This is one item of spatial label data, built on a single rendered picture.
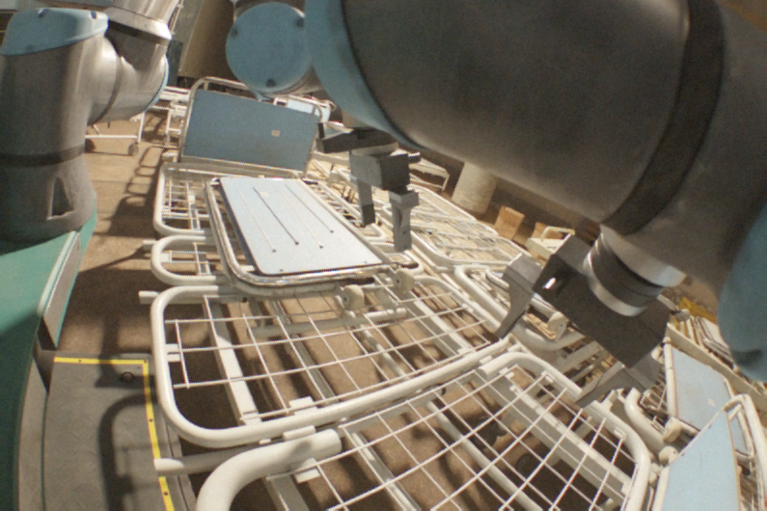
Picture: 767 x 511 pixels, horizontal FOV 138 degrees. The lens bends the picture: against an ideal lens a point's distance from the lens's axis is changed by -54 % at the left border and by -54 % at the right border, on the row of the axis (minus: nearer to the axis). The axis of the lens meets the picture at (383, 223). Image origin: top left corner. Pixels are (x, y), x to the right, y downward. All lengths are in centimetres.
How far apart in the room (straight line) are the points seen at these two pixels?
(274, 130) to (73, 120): 137
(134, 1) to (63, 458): 76
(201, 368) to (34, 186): 93
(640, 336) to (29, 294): 55
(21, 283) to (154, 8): 42
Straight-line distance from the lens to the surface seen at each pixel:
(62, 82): 43
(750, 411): 76
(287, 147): 176
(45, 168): 45
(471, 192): 496
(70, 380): 82
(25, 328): 34
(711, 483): 71
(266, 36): 33
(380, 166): 45
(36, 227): 45
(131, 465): 68
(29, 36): 44
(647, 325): 30
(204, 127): 165
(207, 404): 113
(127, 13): 57
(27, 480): 29
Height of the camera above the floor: 93
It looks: 17 degrees down
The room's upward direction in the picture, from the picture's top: 19 degrees clockwise
